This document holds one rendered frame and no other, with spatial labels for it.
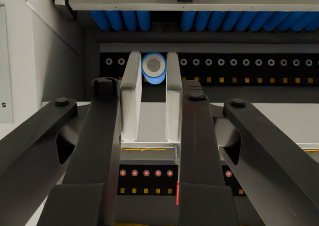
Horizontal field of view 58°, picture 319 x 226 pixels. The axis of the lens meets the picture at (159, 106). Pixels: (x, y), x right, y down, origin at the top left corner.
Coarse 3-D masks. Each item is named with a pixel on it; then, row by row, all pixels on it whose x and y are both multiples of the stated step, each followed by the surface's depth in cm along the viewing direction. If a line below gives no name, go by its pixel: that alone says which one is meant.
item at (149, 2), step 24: (72, 0) 34; (96, 0) 34; (120, 0) 34; (144, 0) 34; (168, 0) 34; (216, 0) 34; (240, 0) 34; (264, 0) 34; (288, 0) 34; (312, 0) 34
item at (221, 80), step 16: (112, 64) 47; (192, 64) 47; (224, 64) 47; (240, 64) 47; (288, 64) 47; (304, 64) 47; (144, 80) 47; (208, 80) 47; (224, 80) 47; (240, 80) 47; (256, 80) 47; (272, 80) 47; (288, 80) 47; (304, 80) 47
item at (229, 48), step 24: (48, 0) 33; (48, 24) 33; (72, 24) 42; (72, 48) 42; (120, 48) 47; (144, 48) 47; (168, 48) 47; (192, 48) 47; (216, 48) 47; (240, 48) 47; (264, 48) 47; (288, 48) 47; (312, 48) 47
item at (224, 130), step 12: (192, 84) 16; (216, 108) 13; (180, 120) 14; (216, 120) 12; (228, 120) 12; (180, 132) 14; (216, 132) 13; (228, 132) 12; (228, 144) 13; (240, 144) 13
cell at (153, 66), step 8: (144, 56) 20; (152, 56) 20; (160, 56) 20; (144, 64) 20; (152, 64) 19; (160, 64) 20; (144, 72) 20; (152, 72) 20; (160, 72) 20; (152, 80) 21; (160, 80) 23
